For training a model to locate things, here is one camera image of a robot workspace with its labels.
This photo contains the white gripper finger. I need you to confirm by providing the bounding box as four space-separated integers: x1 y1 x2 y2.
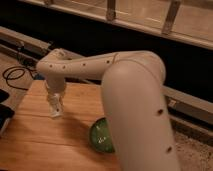
47 95 55 114
59 94 64 111

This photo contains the white plastic bottle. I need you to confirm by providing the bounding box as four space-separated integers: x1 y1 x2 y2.
51 94 63 117

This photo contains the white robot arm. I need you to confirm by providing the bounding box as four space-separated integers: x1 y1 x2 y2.
36 49 181 171

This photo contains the green ceramic bowl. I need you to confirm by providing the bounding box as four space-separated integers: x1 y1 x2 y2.
89 117 115 153

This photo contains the black object at left edge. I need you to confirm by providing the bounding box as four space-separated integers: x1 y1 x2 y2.
0 89 14 136

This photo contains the black cable loop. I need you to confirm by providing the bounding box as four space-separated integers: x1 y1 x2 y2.
2 65 36 91

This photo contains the metal window frame rail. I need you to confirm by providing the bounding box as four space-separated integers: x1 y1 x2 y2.
0 27 213 125

